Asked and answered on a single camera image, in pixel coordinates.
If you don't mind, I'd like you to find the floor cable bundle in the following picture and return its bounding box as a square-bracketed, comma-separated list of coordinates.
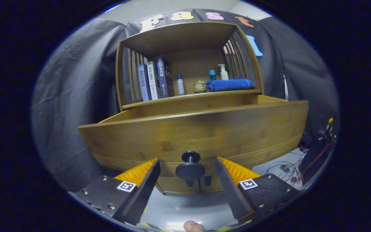
[264, 151, 308, 183]

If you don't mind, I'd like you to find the wooden cabinet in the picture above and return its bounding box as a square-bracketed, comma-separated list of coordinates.
[115, 21, 265, 195]

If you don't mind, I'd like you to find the white pump bottle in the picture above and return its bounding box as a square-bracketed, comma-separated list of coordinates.
[217, 64, 229, 80]

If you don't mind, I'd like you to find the light blue book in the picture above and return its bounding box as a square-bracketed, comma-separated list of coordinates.
[137, 63, 152, 102]

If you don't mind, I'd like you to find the white book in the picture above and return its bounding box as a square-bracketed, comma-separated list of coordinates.
[147, 61, 161, 100]

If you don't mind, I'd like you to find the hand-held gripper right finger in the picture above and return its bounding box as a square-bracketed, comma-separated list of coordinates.
[214, 157, 301, 223]

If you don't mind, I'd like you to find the dark blue book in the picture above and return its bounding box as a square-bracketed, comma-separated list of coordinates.
[155, 56, 175, 99]

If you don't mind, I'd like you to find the wooden countertop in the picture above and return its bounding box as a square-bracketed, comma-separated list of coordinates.
[122, 89, 262, 109]

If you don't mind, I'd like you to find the wooden drawer with black knob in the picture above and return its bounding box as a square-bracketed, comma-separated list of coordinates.
[78, 94, 309, 181]

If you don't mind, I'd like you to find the white bottle with blue cap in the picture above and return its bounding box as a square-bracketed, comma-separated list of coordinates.
[176, 74, 185, 96]

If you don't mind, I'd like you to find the blue folded towel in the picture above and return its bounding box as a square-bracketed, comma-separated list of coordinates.
[205, 78, 253, 92]

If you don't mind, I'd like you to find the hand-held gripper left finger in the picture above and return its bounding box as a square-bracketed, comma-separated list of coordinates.
[68, 158, 161, 226]

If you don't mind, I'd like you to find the beige lidded teacup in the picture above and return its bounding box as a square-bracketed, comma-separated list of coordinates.
[193, 80, 208, 93]

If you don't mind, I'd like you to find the black equipment with orange part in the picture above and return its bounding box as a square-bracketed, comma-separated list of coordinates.
[300, 118, 337, 186]

